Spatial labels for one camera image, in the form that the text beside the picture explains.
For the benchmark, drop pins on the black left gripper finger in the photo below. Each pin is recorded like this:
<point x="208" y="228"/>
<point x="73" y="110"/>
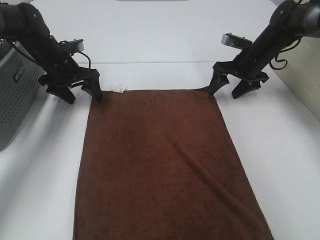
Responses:
<point x="92" y="87"/>
<point x="62" y="92"/>

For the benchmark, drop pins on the grey perforated plastic basket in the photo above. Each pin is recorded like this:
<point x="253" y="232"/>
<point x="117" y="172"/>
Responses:
<point x="19" y="85"/>

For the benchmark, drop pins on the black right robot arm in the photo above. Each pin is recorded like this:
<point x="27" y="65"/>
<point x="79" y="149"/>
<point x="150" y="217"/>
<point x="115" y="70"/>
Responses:
<point x="289" y="23"/>

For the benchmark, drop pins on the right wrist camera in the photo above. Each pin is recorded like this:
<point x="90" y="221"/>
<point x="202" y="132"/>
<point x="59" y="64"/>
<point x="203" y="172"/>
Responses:
<point x="234" y="41"/>

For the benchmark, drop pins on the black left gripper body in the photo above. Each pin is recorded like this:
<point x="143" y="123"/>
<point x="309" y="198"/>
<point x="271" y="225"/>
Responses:
<point x="68" y="73"/>

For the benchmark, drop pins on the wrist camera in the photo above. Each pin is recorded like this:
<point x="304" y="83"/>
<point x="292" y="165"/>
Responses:
<point x="234" y="41"/>
<point x="72" y="47"/>

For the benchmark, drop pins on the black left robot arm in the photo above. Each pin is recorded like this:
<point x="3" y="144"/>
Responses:
<point x="24" y="23"/>

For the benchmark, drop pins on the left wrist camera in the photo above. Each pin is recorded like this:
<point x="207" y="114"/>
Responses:
<point x="72" y="47"/>

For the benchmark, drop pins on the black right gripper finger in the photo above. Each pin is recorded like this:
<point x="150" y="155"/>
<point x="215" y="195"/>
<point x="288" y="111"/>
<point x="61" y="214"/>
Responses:
<point x="244" y="87"/>
<point x="218" y="81"/>

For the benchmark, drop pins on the beige fabric storage box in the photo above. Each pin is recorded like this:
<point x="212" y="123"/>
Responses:
<point x="302" y="72"/>

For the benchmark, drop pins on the brown towel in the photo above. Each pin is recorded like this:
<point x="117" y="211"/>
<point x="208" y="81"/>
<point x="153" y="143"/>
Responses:
<point x="161" y="165"/>

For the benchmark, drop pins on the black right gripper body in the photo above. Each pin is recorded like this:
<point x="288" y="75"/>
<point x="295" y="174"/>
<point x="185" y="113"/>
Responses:
<point x="242" y="66"/>

